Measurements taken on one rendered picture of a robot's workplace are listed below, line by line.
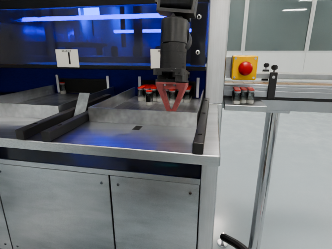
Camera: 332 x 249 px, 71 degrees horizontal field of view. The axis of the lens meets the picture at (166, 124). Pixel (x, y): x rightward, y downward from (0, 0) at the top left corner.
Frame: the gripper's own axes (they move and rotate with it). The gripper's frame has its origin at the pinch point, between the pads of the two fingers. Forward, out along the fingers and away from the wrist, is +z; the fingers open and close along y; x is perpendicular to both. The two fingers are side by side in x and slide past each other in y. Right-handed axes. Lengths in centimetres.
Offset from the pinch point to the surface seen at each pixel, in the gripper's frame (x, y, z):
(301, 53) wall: -175, 480, -83
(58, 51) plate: 44, 22, -17
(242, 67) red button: -16.7, 20.1, -11.9
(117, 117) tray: 12.7, -0.7, 2.1
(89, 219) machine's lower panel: 40, 33, 51
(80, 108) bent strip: 24.0, 2.3, 0.8
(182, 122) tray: -2.8, -0.5, 2.3
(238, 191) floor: -32, 129, 72
